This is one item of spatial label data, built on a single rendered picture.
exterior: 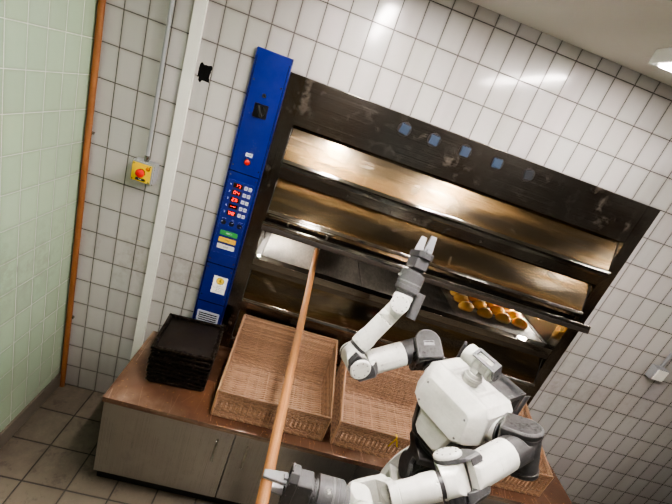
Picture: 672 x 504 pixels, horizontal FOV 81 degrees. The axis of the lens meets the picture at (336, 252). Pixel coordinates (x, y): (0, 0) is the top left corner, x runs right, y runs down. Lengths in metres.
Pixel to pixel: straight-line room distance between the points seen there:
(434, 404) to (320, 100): 1.35
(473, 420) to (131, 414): 1.48
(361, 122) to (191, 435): 1.65
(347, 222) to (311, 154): 0.38
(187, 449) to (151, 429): 0.19
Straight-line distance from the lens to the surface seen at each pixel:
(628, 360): 2.96
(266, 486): 1.11
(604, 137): 2.29
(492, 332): 2.46
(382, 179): 1.96
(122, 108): 2.14
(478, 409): 1.36
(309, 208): 1.98
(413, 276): 1.37
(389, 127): 1.93
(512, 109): 2.07
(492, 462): 1.24
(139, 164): 2.07
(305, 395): 2.27
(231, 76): 1.96
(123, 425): 2.19
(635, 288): 2.70
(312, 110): 1.91
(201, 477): 2.31
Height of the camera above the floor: 2.08
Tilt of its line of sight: 21 degrees down
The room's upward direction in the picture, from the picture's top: 20 degrees clockwise
